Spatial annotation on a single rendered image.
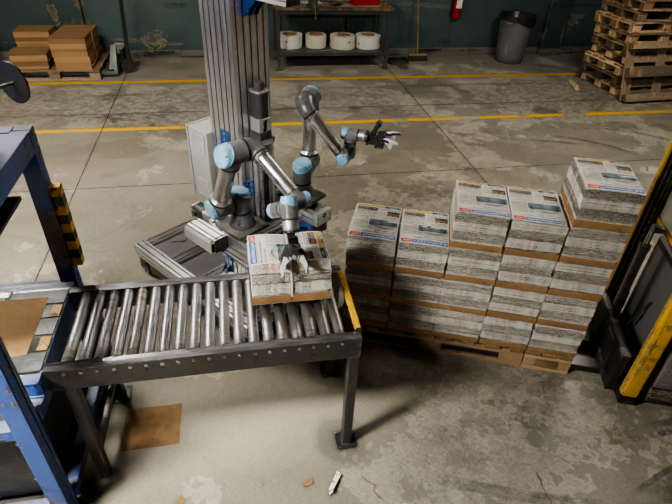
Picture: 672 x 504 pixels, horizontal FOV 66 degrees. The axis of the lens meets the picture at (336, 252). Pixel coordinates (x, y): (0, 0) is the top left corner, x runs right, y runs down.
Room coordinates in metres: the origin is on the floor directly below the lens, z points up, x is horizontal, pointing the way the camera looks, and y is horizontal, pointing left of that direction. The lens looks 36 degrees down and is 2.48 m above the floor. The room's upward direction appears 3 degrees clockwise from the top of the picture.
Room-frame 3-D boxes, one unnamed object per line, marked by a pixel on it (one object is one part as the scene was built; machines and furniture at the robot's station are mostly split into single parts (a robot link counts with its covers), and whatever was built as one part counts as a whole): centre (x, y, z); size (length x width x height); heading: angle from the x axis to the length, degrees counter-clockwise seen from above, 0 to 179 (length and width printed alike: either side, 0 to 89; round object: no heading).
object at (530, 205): (2.49, -1.08, 1.06); 0.37 x 0.28 x 0.01; 172
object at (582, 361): (2.35, -1.18, 0.05); 1.05 x 0.10 x 0.04; 81
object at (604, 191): (2.44, -1.38, 0.65); 0.39 x 0.30 x 1.29; 171
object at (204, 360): (1.55, 0.52, 0.74); 1.34 x 0.05 x 0.12; 102
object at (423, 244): (2.56, -0.66, 0.42); 1.17 x 0.39 x 0.83; 81
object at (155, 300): (1.74, 0.83, 0.77); 0.47 x 0.05 x 0.05; 12
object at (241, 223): (2.53, 0.55, 0.87); 0.15 x 0.15 x 0.10
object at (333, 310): (1.92, 0.01, 0.77); 0.47 x 0.05 x 0.05; 12
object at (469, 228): (2.54, -0.79, 0.95); 0.38 x 0.29 x 0.23; 171
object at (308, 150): (3.04, 0.20, 1.19); 0.15 x 0.12 x 0.55; 166
